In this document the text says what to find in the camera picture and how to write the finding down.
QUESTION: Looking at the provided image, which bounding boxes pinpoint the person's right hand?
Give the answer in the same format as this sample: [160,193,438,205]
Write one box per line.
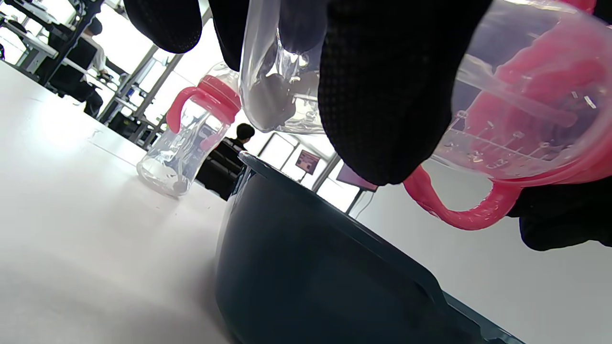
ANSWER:
[507,177,612,251]

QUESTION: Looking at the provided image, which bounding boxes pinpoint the person's left hand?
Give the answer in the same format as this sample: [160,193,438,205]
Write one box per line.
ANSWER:
[123,0,493,187]

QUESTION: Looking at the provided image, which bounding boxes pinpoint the baby bottle with pink handles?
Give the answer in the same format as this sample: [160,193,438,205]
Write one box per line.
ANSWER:
[136,62,242,197]
[239,0,612,231]

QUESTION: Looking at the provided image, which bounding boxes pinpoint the purple display screen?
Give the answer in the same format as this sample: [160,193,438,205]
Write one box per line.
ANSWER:
[335,162,378,193]

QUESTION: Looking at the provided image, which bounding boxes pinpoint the hanging sign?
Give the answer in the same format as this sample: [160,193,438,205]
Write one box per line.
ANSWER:
[295,150,321,175]

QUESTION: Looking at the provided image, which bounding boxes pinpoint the teal plastic basin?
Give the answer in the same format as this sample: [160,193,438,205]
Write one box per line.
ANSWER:
[214,151,526,344]

